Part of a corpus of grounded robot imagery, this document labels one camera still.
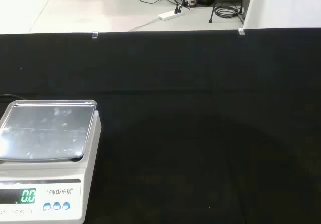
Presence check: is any white electronic balance steel pan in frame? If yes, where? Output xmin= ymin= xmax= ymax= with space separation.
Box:
xmin=0 ymin=99 xmax=102 ymax=224

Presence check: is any black balance power cable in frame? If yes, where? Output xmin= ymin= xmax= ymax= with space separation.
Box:
xmin=0 ymin=94 xmax=26 ymax=102

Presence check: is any black bench cloth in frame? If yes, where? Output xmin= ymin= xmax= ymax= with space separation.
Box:
xmin=0 ymin=27 xmax=321 ymax=224

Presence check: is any pale board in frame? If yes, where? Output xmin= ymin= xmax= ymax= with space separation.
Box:
xmin=242 ymin=0 xmax=321 ymax=31

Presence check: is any black tripod leg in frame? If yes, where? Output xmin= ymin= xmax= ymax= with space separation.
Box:
xmin=208 ymin=0 xmax=223 ymax=24

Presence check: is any white power strip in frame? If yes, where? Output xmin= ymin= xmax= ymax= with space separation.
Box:
xmin=158 ymin=8 xmax=186 ymax=22

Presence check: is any coiled black cable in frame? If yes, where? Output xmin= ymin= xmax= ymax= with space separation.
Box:
xmin=214 ymin=3 xmax=245 ymax=26

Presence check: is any grey power strip cord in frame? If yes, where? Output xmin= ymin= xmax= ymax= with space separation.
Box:
xmin=128 ymin=17 xmax=162 ymax=32

